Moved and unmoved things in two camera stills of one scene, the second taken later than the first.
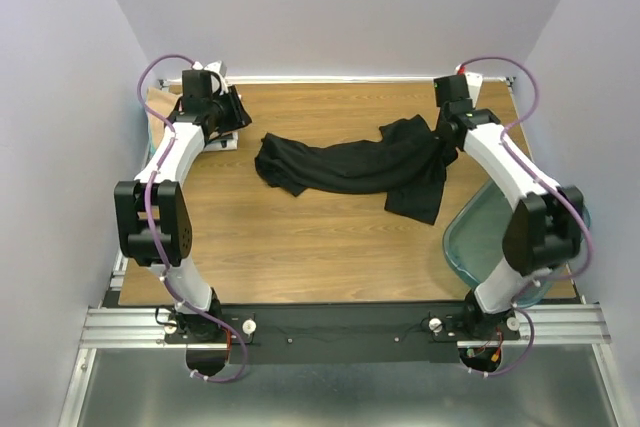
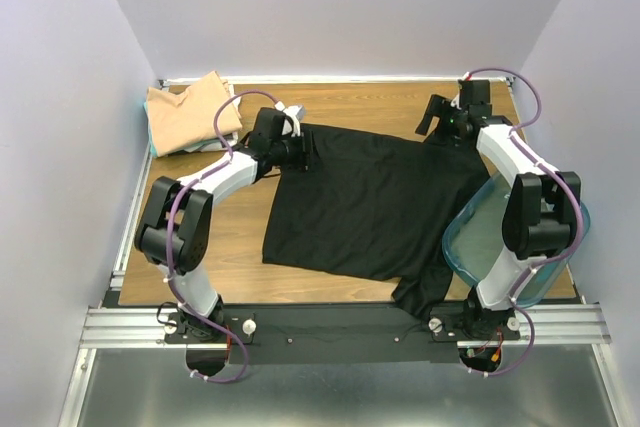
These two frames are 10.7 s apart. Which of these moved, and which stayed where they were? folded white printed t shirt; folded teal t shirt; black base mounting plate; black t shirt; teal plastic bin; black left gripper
Moved: black left gripper; black t shirt
Stayed: teal plastic bin; black base mounting plate; folded teal t shirt; folded white printed t shirt
